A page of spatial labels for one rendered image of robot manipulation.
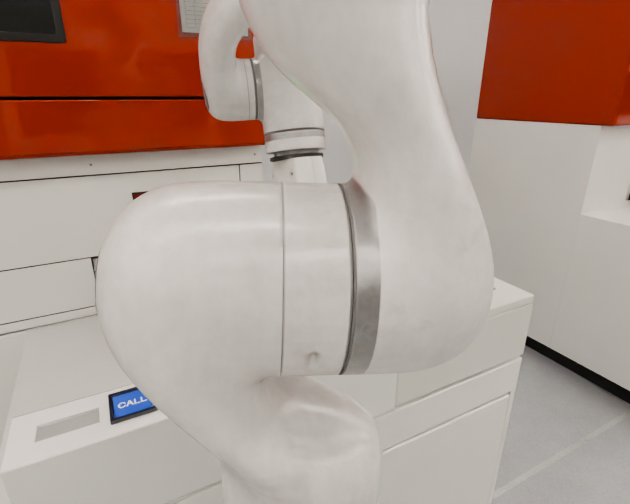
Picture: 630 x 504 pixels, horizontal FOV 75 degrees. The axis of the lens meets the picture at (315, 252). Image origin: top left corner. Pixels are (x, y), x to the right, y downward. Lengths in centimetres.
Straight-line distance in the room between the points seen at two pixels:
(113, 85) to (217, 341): 86
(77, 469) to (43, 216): 65
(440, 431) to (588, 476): 117
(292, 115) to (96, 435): 46
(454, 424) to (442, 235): 77
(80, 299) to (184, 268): 98
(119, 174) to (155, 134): 14
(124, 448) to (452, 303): 48
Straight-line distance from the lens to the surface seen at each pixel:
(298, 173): 54
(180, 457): 64
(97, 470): 63
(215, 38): 52
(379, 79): 20
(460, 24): 367
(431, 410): 88
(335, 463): 30
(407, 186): 21
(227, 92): 55
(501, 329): 91
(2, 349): 125
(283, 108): 56
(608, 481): 207
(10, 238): 114
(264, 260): 20
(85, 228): 112
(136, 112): 104
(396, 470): 92
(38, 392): 97
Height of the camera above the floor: 134
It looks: 21 degrees down
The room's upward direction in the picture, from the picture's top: straight up
